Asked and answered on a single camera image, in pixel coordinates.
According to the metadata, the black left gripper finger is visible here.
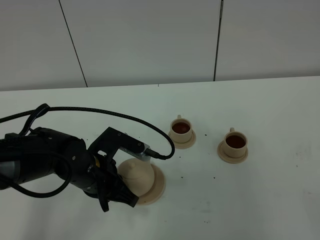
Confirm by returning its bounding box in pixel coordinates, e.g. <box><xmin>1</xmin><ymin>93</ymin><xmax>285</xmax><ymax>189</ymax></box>
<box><xmin>109</xmin><ymin>179</ymin><xmax>139</xmax><ymax>208</ymax></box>
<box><xmin>96</xmin><ymin>175</ymin><xmax>110</xmax><ymax>212</ymax></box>

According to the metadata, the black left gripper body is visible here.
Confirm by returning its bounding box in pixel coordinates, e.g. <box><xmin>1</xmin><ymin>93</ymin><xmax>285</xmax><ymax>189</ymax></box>
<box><xmin>69</xmin><ymin>139</ymin><xmax>120</xmax><ymax>200</ymax></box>

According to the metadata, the beige teapot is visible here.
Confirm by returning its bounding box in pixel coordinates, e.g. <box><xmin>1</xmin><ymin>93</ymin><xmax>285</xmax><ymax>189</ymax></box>
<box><xmin>117</xmin><ymin>158</ymin><xmax>155</xmax><ymax>197</ymax></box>

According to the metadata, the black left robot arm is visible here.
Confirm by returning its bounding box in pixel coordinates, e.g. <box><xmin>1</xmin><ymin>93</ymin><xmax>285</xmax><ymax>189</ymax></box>
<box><xmin>0</xmin><ymin>127</ymin><xmax>142</xmax><ymax>212</ymax></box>

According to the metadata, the beige teapot saucer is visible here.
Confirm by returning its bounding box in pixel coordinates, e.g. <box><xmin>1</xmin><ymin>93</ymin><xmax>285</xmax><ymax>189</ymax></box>
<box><xmin>137</xmin><ymin>164</ymin><xmax>166</xmax><ymax>206</ymax></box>

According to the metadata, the left beige cup saucer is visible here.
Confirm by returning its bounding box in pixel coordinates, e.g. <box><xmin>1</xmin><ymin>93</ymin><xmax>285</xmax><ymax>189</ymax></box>
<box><xmin>168</xmin><ymin>130</ymin><xmax>196</xmax><ymax>149</ymax></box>

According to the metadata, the beige cup saucer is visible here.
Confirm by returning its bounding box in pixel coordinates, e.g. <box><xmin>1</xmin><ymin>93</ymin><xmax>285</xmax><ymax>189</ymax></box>
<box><xmin>168</xmin><ymin>130</ymin><xmax>196</xmax><ymax>149</ymax></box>
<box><xmin>217</xmin><ymin>140</ymin><xmax>249</xmax><ymax>164</ymax></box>

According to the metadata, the left beige teacup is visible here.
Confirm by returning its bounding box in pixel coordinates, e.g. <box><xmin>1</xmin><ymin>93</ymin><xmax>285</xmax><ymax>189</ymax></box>
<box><xmin>170</xmin><ymin>115</ymin><xmax>193</xmax><ymax>134</ymax></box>

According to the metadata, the beige teacup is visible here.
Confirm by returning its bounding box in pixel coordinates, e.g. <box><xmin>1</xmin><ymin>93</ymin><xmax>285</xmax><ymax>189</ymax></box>
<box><xmin>224</xmin><ymin>127</ymin><xmax>248</xmax><ymax>149</ymax></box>
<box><xmin>170</xmin><ymin>115</ymin><xmax>193</xmax><ymax>134</ymax></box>

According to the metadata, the right beige cup saucer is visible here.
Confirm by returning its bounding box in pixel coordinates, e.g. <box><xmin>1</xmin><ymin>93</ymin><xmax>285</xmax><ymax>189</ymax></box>
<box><xmin>217</xmin><ymin>140</ymin><xmax>249</xmax><ymax>164</ymax></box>

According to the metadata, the right beige teacup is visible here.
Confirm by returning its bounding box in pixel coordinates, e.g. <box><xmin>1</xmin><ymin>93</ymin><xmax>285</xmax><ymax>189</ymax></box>
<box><xmin>224</xmin><ymin>127</ymin><xmax>248</xmax><ymax>149</ymax></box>

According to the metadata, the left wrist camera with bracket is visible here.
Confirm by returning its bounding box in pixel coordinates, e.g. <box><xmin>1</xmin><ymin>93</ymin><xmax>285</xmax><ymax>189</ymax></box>
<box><xmin>88</xmin><ymin>127</ymin><xmax>151</xmax><ymax>162</ymax></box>

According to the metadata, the braided black camera cable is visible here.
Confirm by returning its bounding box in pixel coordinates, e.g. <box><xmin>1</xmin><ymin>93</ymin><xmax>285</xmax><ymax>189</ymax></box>
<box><xmin>0</xmin><ymin>103</ymin><xmax>176</xmax><ymax>198</ymax></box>

